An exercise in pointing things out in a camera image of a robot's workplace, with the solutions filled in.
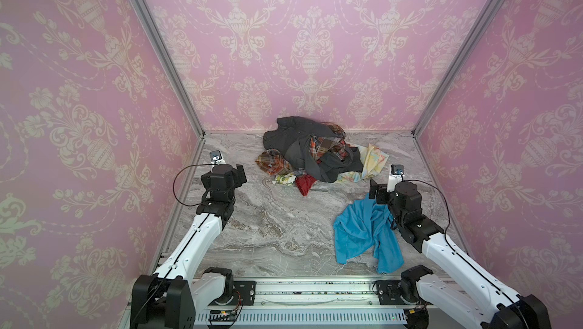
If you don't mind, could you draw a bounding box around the teal blue cloth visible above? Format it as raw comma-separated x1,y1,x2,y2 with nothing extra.
333,198,404,274

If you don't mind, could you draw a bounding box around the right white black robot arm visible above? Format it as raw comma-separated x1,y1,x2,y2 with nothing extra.
369,178,551,328

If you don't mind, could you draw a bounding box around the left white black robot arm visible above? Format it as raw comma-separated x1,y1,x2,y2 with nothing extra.
129,163,247,328

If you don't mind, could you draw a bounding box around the pale yellow patterned cloth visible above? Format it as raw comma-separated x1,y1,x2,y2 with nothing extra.
337,144,390,183

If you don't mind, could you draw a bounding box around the red plaid cloth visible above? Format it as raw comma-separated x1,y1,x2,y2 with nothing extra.
254,122,349,177

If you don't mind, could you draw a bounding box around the white green floral cloth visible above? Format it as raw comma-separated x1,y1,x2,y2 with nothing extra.
273,173,296,186

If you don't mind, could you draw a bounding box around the dark red cloth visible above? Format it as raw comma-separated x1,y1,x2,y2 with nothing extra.
295,175,317,196

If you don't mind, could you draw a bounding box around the dark grey garment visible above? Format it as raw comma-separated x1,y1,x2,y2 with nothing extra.
263,116,364,183

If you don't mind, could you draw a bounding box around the small black circuit board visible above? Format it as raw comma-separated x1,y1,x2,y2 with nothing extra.
209,310,239,323

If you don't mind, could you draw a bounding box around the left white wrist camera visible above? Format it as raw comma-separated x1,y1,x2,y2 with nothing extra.
210,150,226,165

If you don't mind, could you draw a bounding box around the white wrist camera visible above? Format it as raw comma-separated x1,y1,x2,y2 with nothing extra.
387,164,404,192
210,150,226,165

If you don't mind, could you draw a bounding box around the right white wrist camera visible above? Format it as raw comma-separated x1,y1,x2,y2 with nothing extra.
387,164,404,192

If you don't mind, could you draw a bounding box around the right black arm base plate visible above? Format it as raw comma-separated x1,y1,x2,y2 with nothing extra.
372,280,409,306

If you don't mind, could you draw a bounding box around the aluminium front rail frame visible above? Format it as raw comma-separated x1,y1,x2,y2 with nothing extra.
195,280,430,321

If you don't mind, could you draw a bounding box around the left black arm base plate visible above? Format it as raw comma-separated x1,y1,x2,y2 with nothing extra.
210,280,257,306

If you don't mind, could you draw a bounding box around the left aluminium corner post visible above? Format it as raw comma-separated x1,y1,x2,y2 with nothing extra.
130,0,205,140

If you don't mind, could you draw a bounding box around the aluminium corner post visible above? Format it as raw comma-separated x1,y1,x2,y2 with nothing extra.
130,0,205,140
411,0,505,141

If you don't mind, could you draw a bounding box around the right aluminium corner post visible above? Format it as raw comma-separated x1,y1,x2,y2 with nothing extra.
411,0,505,141

